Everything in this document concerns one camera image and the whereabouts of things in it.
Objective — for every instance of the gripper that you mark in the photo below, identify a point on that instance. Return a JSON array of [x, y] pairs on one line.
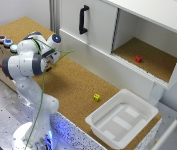
[[52, 56]]

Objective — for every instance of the blue button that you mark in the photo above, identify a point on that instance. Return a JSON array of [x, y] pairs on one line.
[[8, 42]]

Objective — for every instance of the white cabinet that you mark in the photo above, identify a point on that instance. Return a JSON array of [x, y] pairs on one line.
[[144, 15]]

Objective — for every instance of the red button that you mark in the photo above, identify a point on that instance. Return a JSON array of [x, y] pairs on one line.
[[1, 38]]

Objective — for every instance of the green button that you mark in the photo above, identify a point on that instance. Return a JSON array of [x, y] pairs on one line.
[[13, 48]]

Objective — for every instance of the wooden drawer box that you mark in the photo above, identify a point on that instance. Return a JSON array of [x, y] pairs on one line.
[[16, 28]]

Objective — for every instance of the white sliding door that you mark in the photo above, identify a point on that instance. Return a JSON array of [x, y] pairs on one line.
[[99, 25]]

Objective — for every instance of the white plastic box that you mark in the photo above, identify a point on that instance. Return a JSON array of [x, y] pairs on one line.
[[121, 120]]

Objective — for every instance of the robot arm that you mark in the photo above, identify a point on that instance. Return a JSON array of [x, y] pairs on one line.
[[24, 65]]

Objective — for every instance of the yellow block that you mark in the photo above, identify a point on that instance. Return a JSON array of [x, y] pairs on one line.
[[96, 97]]

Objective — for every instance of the pink block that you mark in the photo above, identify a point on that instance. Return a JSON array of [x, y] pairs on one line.
[[138, 59]]

